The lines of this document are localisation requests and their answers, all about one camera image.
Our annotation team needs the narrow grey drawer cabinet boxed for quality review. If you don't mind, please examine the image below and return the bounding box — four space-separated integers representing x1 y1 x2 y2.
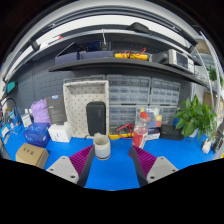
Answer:
161 105 178 126

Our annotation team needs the brown cardboard box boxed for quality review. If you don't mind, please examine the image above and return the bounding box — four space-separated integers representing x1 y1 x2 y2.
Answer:
15 142 50 170

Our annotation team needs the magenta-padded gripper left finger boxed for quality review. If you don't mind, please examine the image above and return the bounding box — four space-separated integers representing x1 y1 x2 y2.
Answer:
45 144 96 188

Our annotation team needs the white and grey mug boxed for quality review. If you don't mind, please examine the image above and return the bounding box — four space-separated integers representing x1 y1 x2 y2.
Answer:
93 132 112 161

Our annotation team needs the green potted plant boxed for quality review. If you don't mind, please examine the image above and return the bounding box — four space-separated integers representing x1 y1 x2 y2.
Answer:
173 94 218 142

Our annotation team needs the blue cardboard box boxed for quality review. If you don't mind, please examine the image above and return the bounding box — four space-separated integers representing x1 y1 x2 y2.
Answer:
23 122 52 148

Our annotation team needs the wide grey drawer cabinet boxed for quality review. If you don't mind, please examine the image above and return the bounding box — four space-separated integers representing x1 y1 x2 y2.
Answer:
106 74 152 106

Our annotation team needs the yellow multimeter with red leads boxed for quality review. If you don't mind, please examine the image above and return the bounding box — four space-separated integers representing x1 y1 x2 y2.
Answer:
108 123 135 140

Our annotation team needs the small white box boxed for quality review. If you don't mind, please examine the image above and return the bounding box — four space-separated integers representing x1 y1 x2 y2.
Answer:
21 111 33 128

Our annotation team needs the clear box with coloured parts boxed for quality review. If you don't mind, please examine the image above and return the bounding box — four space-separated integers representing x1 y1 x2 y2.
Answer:
134 106 164 130

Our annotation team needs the red-capped clear drink bottle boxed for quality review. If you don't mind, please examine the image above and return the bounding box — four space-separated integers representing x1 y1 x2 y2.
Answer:
132 111 151 150

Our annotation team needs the white cardboard box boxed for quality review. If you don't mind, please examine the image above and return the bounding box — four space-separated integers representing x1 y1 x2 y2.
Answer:
47 122 73 144

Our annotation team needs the white polka-dot fabric bin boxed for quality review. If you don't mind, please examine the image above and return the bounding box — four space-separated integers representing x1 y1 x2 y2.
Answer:
62 79 110 139

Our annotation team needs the black flat zip case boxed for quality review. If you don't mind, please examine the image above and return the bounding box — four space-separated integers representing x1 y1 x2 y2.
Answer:
159 123 185 141

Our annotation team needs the dark labelled box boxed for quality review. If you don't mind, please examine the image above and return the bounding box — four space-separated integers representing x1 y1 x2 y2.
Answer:
145 128 162 141

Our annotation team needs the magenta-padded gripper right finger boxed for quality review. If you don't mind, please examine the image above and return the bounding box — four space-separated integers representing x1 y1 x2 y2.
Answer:
129 144 179 188

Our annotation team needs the purple plastic bag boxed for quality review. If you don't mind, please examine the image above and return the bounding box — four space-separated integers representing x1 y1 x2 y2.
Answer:
30 98 51 125

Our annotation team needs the dark grey flat box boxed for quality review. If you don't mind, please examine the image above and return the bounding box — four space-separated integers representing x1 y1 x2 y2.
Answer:
45 94 68 126

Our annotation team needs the black upright zip case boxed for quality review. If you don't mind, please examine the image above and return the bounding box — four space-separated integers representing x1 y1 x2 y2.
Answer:
85 100 107 137

